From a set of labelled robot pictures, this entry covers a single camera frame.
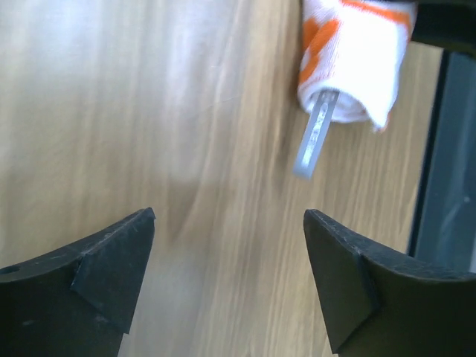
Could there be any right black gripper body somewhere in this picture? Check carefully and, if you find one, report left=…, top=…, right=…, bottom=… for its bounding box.
left=411, top=0, right=476, bottom=56

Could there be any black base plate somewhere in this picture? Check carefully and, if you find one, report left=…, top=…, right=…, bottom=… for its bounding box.
left=408, top=52, right=475, bottom=272

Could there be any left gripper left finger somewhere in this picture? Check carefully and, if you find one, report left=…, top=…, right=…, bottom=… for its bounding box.
left=1, top=208, right=155, bottom=356

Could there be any orange flower towel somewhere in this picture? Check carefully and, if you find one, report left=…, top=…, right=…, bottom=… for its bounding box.
left=297, top=1, right=417, bottom=130

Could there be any small grey cylinder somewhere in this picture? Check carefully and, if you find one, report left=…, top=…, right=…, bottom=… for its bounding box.
left=293, top=90, right=339, bottom=179

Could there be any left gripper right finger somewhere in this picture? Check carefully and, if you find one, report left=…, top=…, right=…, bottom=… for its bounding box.
left=303, top=210, right=475, bottom=356

